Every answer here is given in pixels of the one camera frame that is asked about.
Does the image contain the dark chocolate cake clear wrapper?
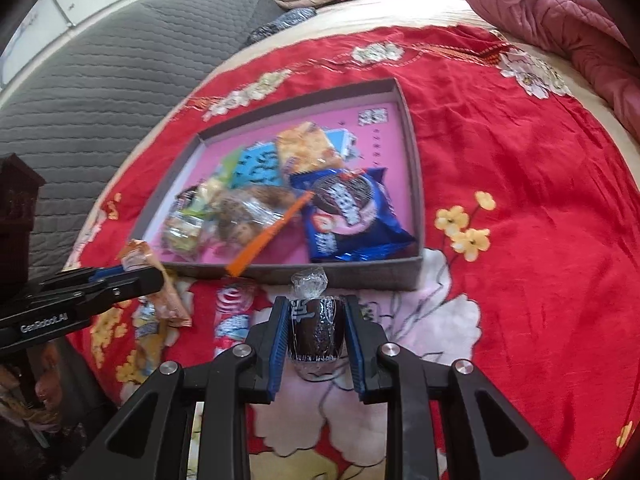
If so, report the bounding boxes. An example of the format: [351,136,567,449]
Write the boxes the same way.
[286,266,347,381]

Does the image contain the yellow and blue candy packet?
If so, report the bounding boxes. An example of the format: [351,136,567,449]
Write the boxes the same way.
[131,300,168,346]

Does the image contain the pink quilt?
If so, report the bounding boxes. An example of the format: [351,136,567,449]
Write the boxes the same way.
[457,0,640,141]

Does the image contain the red floral blanket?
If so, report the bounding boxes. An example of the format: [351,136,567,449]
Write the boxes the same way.
[65,25,640,480]

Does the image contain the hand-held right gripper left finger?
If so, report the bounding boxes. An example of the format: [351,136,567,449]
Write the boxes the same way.
[65,296,291,480]

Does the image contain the red swirl snack packet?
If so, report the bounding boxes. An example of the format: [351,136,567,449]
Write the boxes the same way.
[214,282,257,358]

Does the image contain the orange snack packet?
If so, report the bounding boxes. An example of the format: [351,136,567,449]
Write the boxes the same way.
[122,240,193,329]

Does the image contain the grey quilted cover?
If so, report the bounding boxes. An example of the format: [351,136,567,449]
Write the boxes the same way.
[0,0,286,241]

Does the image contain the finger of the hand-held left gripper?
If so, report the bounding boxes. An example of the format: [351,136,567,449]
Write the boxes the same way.
[39,265,136,295]
[27,266,167,318]

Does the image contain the brown chocolate bar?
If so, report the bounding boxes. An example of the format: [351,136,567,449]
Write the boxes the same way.
[172,185,201,208]

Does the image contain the dark wooden furniture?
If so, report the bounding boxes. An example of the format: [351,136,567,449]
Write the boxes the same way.
[0,154,47,286]

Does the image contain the blue cookie packet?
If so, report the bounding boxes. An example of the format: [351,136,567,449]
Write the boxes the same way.
[291,166,417,263]

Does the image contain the yellow puffed rice cake packet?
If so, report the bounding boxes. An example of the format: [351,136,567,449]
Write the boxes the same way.
[275,122,346,176]

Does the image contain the dark patterned pillow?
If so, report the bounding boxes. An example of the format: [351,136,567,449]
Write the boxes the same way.
[247,6,318,43]

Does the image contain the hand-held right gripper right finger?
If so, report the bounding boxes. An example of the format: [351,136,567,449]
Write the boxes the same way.
[342,295,576,480]

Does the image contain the clear packet yellow-green snack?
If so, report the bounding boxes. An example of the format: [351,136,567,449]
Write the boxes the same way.
[162,180,226,261]

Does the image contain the grey cardboard box tray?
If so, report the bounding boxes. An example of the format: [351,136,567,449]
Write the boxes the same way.
[131,77,426,292]

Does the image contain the clear packet brown cookies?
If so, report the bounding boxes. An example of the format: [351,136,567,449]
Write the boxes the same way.
[207,185,313,277]

